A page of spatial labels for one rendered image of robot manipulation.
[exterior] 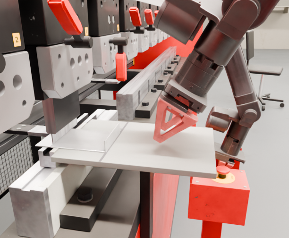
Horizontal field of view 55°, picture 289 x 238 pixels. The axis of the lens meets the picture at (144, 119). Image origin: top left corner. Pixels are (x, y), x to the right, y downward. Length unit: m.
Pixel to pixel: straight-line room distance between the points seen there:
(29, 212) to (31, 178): 0.05
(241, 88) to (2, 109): 0.62
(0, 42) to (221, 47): 0.28
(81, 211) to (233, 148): 0.53
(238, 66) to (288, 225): 1.42
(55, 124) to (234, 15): 0.33
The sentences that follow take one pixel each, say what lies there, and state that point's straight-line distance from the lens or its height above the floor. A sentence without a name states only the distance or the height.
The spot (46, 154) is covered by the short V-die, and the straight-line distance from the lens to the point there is 0.51.
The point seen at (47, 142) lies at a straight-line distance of 0.52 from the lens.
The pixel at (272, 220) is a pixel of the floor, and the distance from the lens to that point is 2.04.
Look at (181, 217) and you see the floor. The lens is 1.90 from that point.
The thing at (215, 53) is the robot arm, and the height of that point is 1.16.
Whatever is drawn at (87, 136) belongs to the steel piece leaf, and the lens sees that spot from 0.53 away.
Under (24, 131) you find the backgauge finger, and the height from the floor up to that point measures 1.00.
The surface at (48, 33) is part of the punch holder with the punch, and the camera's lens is 0.41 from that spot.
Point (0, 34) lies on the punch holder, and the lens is 0.33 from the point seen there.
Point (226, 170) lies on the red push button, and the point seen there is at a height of 0.81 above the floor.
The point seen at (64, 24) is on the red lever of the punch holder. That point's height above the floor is 1.20.
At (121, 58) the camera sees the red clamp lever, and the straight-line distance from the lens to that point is 0.63.
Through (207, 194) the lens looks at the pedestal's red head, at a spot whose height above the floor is 0.75.
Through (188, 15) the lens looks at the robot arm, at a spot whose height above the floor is 1.22.
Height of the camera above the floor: 1.21
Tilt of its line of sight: 20 degrees down
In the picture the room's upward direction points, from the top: straight up
